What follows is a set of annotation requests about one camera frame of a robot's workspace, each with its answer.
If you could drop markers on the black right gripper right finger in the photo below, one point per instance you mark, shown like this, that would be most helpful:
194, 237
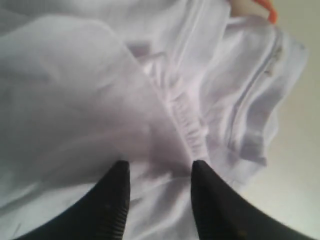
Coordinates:
220, 213

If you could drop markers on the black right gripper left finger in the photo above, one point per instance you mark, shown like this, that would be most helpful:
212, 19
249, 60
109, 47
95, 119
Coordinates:
100, 215

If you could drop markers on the white t-shirt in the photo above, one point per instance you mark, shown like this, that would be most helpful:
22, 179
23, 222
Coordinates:
159, 83

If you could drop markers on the orange garment hang tag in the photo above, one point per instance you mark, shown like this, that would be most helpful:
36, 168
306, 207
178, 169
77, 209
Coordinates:
272, 12

